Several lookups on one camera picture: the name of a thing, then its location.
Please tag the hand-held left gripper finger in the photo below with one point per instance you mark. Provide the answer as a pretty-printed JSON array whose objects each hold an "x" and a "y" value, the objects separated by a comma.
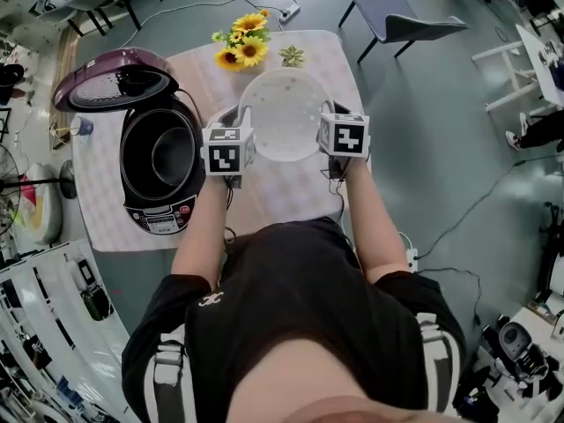
[{"x": 229, "y": 117}]

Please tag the dark purple rice cooker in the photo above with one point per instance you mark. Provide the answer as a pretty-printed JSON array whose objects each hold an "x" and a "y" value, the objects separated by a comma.
[{"x": 110, "y": 64}]

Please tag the white shelving unit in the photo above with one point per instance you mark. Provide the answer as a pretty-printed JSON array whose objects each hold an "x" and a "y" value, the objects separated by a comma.
[{"x": 53, "y": 280}]

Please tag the dark green case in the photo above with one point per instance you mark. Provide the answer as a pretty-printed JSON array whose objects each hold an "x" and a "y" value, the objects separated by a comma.
[{"x": 94, "y": 304}]

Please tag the person's right forearm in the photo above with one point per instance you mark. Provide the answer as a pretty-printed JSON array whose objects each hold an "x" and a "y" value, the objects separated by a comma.
[{"x": 374, "y": 227}]

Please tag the grey padded chair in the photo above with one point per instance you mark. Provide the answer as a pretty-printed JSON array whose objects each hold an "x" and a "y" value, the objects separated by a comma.
[{"x": 410, "y": 22}]

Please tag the blue mug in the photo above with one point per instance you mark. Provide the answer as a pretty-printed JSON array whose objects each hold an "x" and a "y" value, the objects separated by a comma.
[{"x": 83, "y": 128}]

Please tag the dark metal pot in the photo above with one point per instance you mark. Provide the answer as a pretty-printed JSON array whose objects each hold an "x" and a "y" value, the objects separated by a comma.
[{"x": 172, "y": 157}]

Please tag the small potted succulent plant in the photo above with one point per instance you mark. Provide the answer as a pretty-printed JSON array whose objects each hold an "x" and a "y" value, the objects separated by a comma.
[{"x": 291, "y": 55}]

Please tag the white steamer tray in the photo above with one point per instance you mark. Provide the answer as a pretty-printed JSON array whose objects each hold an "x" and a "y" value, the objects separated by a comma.
[{"x": 286, "y": 113}]

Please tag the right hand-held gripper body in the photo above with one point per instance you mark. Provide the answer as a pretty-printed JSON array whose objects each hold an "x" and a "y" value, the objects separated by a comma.
[{"x": 348, "y": 137}]

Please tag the black standing fan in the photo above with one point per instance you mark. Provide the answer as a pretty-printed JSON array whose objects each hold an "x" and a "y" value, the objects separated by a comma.
[{"x": 68, "y": 179}]

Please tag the sunflower bouquet in white vase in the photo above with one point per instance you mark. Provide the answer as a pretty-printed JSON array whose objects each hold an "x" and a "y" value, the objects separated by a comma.
[{"x": 249, "y": 51}]

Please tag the white desk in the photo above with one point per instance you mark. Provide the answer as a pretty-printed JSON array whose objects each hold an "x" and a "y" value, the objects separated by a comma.
[{"x": 531, "y": 55}]

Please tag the white power strip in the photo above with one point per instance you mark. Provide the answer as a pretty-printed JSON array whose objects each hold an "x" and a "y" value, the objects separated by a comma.
[
  {"x": 412, "y": 258},
  {"x": 289, "y": 12}
]

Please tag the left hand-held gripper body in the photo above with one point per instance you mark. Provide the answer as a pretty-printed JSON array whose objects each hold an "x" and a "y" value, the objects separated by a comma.
[{"x": 227, "y": 157}]

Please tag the person's left forearm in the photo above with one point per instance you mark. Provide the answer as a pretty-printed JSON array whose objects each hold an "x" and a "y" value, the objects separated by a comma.
[{"x": 198, "y": 236}]

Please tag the grey armchair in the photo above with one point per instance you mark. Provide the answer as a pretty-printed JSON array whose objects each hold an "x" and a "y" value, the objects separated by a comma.
[{"x": 75, "y": 0}]

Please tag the checkered tablecloth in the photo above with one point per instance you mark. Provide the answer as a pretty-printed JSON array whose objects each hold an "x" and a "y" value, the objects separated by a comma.
[{"x": 282, "y": 192}]

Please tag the person's body in black shirt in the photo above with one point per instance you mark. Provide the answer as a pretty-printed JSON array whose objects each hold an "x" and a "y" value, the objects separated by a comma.
[{"x": 299, "y": 302}]

